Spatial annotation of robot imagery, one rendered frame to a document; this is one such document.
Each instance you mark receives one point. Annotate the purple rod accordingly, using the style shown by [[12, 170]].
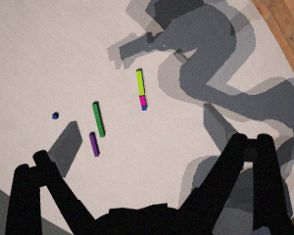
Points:
[[94, 144]]

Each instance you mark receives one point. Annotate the small blue cube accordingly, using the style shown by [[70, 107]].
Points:
[[144, 108], [54, 116]]

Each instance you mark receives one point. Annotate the grey rod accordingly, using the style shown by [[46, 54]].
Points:
[[180, 57]]

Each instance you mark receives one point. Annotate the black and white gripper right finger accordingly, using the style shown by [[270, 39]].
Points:
[[204, 204]]

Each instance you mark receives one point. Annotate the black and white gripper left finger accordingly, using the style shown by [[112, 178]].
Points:
[[24, 211]]

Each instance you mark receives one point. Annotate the magenta rod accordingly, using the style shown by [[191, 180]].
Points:
[[142, 100]]

